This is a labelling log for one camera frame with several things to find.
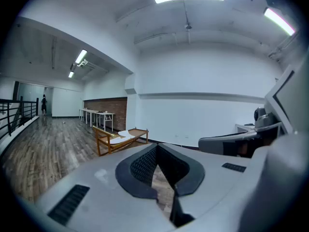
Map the white slipper tan trim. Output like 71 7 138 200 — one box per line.
110 136 129 145

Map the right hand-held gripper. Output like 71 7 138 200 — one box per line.
253 54 309 135

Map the black metal railing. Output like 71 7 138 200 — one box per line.
0 96 40 140

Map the ceiling sprinkler pipe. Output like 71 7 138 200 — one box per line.
183 0 193 44

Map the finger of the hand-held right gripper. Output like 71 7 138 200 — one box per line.
197 122 286 159

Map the white desk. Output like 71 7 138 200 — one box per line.
235 122 257 133

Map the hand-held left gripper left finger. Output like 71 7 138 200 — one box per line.
36 143 175 232

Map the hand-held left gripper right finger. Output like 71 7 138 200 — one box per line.
156 143 254 227

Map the white table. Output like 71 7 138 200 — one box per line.
95 111 116 132
79 108 89 123
84 109 100 128

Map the wooden shoe rack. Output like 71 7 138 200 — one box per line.
92 126 150 157

